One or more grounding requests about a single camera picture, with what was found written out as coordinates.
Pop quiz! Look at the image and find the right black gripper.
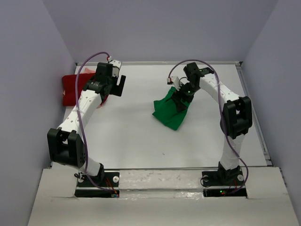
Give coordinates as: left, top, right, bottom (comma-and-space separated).
170, 82, 200, 113

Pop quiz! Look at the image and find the green t shirt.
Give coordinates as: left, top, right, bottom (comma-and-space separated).
152, 87, 188, 131

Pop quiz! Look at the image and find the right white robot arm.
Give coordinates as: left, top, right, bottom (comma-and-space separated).
169, 59, 253, 187

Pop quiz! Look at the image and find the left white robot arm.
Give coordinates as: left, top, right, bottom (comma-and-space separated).
47, 60, 126, 186

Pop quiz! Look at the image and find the red folded t shirt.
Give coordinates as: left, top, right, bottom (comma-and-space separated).
62, 72, 95, 107

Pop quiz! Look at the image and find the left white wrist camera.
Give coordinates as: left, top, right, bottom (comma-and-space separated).
109, 60, 122, 78

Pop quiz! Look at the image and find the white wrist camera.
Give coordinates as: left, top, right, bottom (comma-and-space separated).
109, 60, 122, 78
167, 76, 180, 86

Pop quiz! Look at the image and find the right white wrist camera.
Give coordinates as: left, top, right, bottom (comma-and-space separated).
167, 76, 180, 86

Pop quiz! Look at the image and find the aluminium table rail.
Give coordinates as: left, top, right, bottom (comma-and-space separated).
75, 61, 243, 67

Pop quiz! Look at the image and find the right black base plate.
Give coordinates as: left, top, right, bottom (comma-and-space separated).
200, 171, 247, 198

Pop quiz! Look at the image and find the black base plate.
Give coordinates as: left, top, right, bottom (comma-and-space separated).
200, 171, 247, 198
74, 171, 120, 198

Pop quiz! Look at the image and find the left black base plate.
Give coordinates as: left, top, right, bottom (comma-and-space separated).
74, 171, 120, 198

